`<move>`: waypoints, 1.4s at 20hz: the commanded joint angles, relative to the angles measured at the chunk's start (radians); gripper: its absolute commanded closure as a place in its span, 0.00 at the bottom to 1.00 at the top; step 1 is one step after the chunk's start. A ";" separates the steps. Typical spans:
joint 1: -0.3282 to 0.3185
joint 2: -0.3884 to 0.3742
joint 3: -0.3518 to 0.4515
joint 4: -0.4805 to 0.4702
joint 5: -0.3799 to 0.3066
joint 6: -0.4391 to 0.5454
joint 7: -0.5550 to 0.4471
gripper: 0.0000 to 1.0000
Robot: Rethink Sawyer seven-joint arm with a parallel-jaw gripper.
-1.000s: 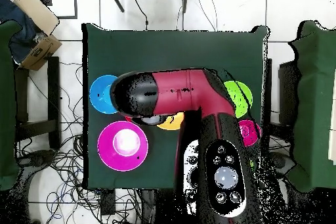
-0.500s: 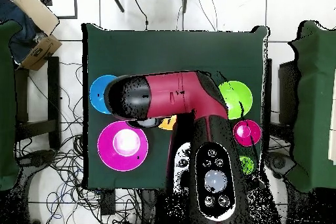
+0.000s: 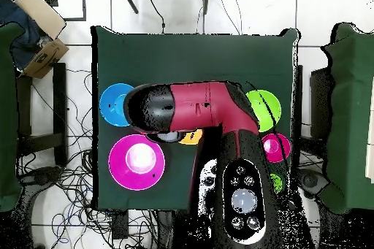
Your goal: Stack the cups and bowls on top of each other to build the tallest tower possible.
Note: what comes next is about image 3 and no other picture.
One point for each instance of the large orange bowl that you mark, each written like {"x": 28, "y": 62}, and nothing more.
{"x": 191, "y": 138}

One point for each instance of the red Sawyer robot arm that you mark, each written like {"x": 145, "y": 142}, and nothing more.
{"x": 198, "y": 106}

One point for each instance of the dark green tablecloth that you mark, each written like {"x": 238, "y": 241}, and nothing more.
{"x": 190, "y": 56}

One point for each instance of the large pink bowl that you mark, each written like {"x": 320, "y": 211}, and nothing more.
{"x": 119, "y": 161}

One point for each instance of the blue bowl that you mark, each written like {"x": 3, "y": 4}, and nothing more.
{"x": 111, "y": 104}

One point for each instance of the light green bowl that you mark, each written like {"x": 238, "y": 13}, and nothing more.
{"x": 267, "y": 108}

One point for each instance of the small crimson bowl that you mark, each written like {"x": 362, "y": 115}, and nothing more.
{"x": 276, "y": 148}

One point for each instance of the green cup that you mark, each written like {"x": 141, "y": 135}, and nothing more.
{"x": 276, "y": 183}

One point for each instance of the black power strip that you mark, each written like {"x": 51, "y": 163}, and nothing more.
{"x": 120, "y": 225}

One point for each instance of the black tripod leg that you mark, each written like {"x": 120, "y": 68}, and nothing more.
{"x": 130, "y": 0}
{"x": 206, "y": 0}

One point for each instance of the brown cardboard box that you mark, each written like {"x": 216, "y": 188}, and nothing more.
{"x": 43, "y": 59}

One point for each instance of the green cloth covered table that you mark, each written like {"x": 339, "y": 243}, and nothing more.
{"x": 350, "y": 114}
{"x": 7, "y": 114}

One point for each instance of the beige box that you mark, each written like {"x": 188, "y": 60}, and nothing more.
{"x": 41, "y": 12}

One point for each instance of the dark blue cloth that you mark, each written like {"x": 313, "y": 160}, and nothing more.
{"x": 20, "y": 38}

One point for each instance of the black stool frame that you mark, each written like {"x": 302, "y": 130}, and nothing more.
{"x": 60, "y": 100}

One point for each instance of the grey pedestal foot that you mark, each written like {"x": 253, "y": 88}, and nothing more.
{"x": 311, "y": 181}
{"x": 43, "y": 176}

